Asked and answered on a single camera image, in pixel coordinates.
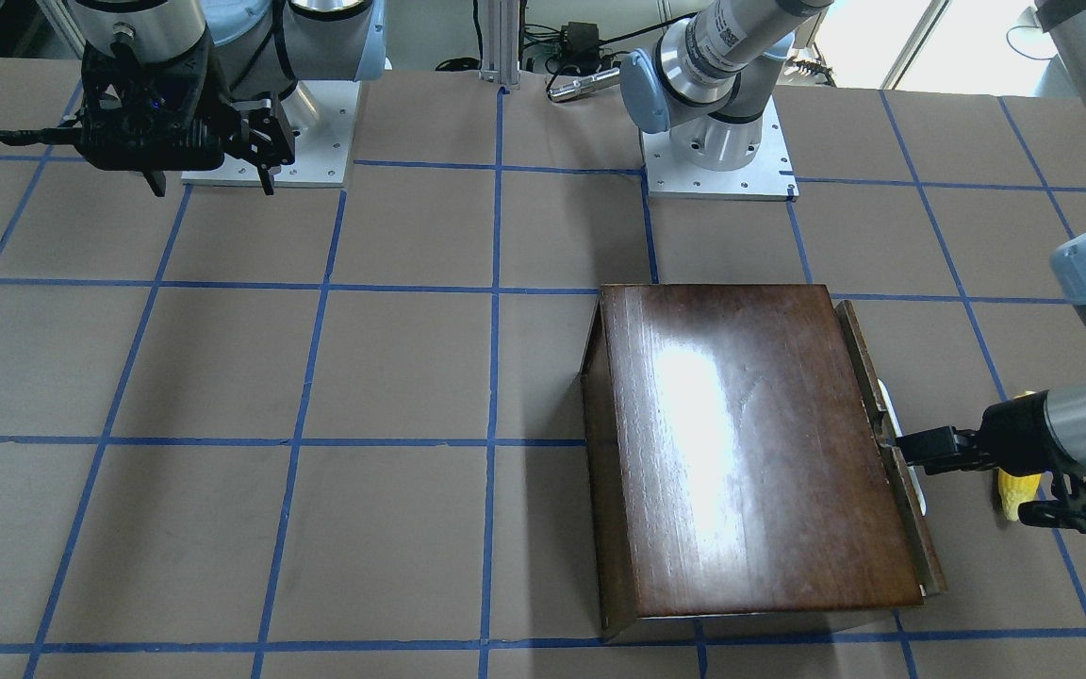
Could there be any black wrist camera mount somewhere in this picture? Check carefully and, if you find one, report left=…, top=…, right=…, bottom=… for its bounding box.
left=0, top=42, right=228, bottom=175

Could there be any light wood drawer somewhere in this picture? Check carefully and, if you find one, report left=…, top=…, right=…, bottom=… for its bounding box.
left=833, top=300, right=948, bottom=598

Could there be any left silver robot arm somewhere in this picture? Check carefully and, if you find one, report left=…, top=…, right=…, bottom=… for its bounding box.
left=620, top=1, right=1086, bottom=476

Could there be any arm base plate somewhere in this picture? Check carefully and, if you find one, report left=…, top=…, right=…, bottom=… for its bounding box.
left=181, top=79, right=361, bottom=190
left=639, top=99, right=800, bottom=202

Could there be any dark wooden drawer cabinet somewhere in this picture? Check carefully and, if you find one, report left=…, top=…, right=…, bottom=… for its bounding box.
left=579, top=284, right=932, bottom=644

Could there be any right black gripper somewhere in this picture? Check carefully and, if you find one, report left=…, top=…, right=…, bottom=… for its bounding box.
left=142, top=90, right=296, bottom=198

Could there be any yellow toy corn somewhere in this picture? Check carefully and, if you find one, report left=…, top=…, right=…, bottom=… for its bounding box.
left=995, top=391, right=1041, bottom=521

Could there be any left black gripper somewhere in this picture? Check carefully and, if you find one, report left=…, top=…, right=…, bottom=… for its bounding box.
left=894, top=394, right=1060, bottom=474

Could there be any aluminium frame post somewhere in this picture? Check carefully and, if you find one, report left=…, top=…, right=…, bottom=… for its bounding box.
left=473, top=1, right=525, bottom=93

